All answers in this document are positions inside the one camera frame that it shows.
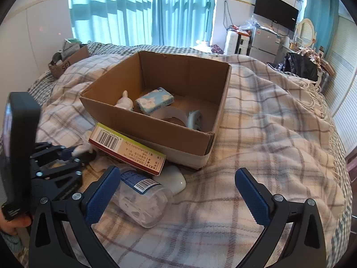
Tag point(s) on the white rabbit figurine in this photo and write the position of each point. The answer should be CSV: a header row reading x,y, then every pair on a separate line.
x,y
125,102

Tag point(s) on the teal window curtain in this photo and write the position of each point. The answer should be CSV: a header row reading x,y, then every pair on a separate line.
x,y
320,8
139,8

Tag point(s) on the small brown cardboard box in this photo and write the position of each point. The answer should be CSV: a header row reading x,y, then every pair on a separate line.
x,y
71,62

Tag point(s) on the black plastic bag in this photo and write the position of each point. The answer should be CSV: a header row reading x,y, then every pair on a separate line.
x,y
301,65

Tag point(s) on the silver refrigerator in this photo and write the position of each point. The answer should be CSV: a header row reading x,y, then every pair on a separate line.
x,y
263,43

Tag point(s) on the small white figurine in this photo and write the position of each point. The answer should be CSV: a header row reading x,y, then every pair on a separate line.
x,y
82,150

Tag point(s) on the blue gingham bed sheet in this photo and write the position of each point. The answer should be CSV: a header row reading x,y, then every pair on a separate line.
x,y
344,195

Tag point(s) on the black wall television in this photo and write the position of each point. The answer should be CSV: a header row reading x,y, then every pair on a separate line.
x,y
276,9

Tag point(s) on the person's left hand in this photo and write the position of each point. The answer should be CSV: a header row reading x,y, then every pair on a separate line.
x,y
17,224

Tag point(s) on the white and black appliance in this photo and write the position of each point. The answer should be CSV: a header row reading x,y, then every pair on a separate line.
x,y
244,43

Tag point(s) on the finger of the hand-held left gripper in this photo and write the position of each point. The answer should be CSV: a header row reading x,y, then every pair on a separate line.
x,y
62,174
66,153

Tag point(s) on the green and white packet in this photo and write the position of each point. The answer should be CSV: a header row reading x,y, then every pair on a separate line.
x,y
71,46

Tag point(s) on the floral dark bag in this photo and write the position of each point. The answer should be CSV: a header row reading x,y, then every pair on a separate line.
x,y
217,48

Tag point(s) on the red and green medicine box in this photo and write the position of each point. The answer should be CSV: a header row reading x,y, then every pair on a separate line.
x,y
125,150

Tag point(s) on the clear plastic bottle blue label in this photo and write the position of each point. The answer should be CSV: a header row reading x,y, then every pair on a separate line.
x,y
145,198

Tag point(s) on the pale blue plastic toy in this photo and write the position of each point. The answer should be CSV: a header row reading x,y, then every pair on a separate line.
x,y
195,120

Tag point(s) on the white tape roll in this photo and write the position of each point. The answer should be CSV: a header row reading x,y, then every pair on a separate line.
x,y
174,114

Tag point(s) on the clear plastic bag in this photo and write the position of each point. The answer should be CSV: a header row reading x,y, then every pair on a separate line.
x,y
251,23

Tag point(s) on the white oval framed mirror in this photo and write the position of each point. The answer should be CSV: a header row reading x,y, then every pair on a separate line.
x,y
306,32

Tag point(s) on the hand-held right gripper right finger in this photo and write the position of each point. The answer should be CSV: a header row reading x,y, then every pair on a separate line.
x,y
253,198

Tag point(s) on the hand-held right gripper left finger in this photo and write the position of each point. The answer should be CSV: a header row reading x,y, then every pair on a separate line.
x,y
102,196

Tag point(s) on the blue cloud-print tissue pack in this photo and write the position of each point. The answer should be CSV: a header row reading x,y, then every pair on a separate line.
x,y
154,100

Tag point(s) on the large cardboard box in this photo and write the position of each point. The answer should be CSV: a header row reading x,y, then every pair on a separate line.
x,y
178,142

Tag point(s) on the white tower appliance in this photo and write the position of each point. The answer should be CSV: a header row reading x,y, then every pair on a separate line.
x,y
231,42

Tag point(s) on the brown plaid cloth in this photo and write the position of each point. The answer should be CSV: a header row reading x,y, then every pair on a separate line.
x,y
311,54

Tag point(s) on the plaid fringed blanket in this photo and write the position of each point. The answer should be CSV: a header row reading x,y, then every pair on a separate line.
x,y
265,134

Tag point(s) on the white oval soap-shaped object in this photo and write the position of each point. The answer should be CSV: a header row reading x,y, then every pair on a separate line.
x,y
174,179

